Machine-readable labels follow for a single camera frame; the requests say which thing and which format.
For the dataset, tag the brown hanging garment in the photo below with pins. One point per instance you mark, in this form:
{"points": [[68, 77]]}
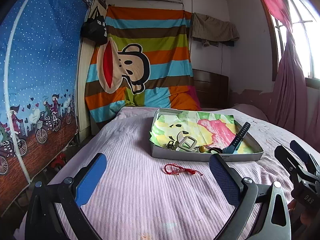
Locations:
{"points": [[212, 31]]}

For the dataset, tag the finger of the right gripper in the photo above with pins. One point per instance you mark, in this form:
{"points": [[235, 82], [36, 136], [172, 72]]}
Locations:
{"points": [[287, 160], [309, 161]]}

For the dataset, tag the yellow bead charm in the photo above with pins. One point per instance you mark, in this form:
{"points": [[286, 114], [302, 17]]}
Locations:
{"points": [[202, 149]]}

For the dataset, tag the brown leather bangle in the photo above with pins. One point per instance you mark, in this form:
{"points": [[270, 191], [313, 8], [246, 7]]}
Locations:
{"points": [[214, 150]]}

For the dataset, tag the pink curtain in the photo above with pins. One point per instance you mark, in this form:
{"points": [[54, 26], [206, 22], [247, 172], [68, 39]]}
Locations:
{"points": [[289, 99]]}

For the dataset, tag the striped monkey blanket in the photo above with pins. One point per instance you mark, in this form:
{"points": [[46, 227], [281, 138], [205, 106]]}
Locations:
{"points": [[144, 63]]}

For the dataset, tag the blue bicycle print wardrobe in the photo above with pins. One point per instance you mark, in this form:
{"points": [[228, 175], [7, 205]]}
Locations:
{"points": [[39, 57]]}

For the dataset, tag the black white paracord keychain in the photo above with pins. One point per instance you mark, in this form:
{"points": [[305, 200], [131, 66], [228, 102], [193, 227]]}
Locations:
{"points": [[171, 145]]}

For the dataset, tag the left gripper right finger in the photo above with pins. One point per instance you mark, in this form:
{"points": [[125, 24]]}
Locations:
{"points": [[272, 220]]}

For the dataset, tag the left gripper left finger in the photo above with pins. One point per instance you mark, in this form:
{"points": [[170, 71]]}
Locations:
{"points": [[43, 220]]}

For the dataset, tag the black hanging bag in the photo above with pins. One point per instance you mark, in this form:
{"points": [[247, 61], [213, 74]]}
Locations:
{"points": [[94, 28]]}

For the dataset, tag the grey shallow cardboard box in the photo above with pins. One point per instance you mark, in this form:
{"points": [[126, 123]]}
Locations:
{"points": [[249, 149]]}

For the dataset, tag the pink bed cover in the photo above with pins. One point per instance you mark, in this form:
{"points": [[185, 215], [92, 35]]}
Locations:
{"points": [[136, 199]]}

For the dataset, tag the blue smart watch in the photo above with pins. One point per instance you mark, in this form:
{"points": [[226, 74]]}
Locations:
{"points": [[235, 144]]}

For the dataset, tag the window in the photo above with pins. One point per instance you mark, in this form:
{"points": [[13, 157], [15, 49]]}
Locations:
{"points": [[305, 30]]}

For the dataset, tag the colourful painted paper sheet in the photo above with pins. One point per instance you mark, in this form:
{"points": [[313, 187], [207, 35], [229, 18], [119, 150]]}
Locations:
{"points": [[209, 129]]}

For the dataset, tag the person's right hand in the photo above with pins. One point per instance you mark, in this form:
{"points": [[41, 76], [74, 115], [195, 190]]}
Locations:
{"points": [[307, 217]]}

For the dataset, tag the silver metal belt buckle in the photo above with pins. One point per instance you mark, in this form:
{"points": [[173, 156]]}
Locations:
{"points": [[185, 143]]}

